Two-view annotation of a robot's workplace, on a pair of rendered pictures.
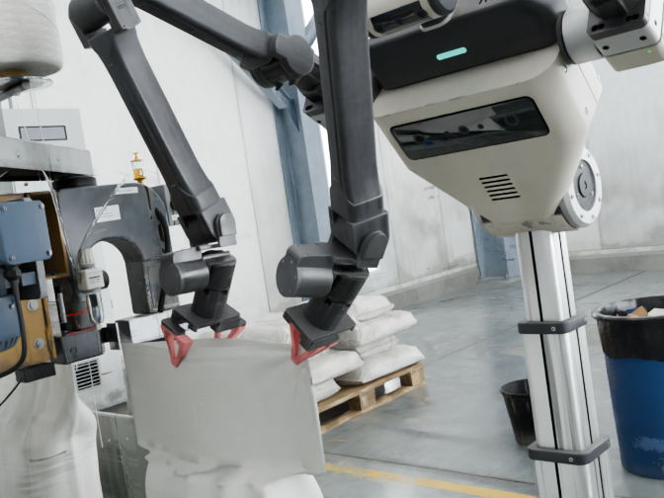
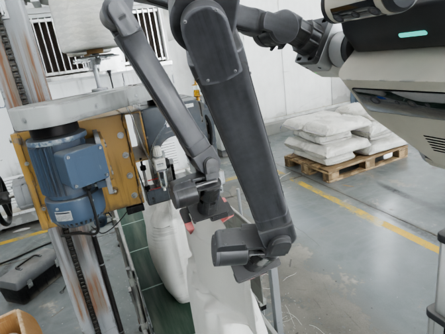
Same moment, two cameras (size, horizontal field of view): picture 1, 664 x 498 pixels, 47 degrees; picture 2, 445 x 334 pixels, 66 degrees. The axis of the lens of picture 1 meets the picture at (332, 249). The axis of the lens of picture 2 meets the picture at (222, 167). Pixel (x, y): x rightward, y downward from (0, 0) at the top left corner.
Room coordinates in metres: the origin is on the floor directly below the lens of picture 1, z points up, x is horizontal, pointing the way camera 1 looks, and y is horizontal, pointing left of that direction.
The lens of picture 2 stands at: (0.57, -0.21, 1.48)
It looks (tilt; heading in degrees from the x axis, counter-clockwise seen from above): 18 degrees down; 27
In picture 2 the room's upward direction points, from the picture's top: 8 degrees counter-clockwise
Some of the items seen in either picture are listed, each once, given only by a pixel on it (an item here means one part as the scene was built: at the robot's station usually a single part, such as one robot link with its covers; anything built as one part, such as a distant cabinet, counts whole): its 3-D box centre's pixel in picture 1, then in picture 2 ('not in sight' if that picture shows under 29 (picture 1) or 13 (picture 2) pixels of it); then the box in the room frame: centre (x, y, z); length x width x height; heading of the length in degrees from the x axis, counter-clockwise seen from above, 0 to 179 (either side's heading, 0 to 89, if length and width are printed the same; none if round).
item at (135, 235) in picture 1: (84, 251); (171, 132); (1.65, 0.53, 1.21); 0.30 x 0.25 x 0.30; 47
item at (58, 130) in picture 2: not in sight; (54, 128); (1.19, 0.58, 1.35); 0.12 x 0.12 x 0.04
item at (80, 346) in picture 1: (74, 346); (156, 193); (1.48, 0.52, 1.04); 0.08 x 0.06 x 0.05; 137
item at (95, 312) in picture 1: (95, 307); (162, 179); (1.45, 0.46, 1.11); 0.03 x 0.03 x 0.06
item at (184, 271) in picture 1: (197, 254); (193, 181); (1.25, 0.22, 1.19); 0.11 x 0.09 x 0.12; 138
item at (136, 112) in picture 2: (23, 239); (132, 132); (1.51, 0.60, 1.26); 0.22 x 0.05 x 0.16; 47
